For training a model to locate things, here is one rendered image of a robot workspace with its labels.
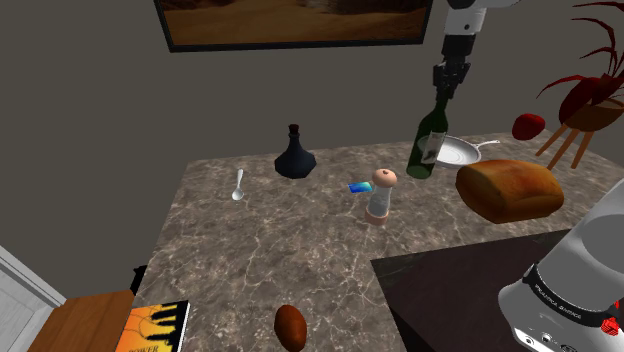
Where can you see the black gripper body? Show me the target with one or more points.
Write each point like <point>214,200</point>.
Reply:
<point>457,51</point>

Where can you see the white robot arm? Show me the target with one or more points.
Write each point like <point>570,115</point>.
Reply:
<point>568,273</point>

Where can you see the green glass bottle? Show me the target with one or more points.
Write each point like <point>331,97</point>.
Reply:
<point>426,146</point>

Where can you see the white frying pan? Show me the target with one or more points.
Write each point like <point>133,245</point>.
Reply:
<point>460,152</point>

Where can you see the red round fruit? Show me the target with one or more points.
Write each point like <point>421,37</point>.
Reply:
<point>528,126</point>

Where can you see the brown bread loaf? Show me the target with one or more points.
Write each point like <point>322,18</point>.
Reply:
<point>509,190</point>

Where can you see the red potted plant wooden stand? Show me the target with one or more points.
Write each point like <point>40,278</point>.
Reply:
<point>592,114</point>

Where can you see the blue rectangular card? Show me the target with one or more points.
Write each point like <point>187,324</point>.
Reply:
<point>360,187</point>

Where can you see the dark blue vase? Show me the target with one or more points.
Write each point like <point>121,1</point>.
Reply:
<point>294,161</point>

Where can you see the dark robot stand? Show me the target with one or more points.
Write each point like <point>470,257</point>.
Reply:
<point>448,292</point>

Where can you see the silver spoon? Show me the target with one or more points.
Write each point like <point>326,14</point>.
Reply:
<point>238,194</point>

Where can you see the brown potato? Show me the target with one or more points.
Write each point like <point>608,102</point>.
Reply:
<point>290,327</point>

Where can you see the orange and black book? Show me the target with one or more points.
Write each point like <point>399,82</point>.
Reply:
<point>148,331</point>

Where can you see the brown wooden table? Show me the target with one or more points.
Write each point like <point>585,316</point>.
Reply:
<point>83,322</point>

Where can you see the white panelled door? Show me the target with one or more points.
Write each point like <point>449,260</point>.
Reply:
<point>19,302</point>

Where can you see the framed desert wall picture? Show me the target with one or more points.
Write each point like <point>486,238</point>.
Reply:
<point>292,22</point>

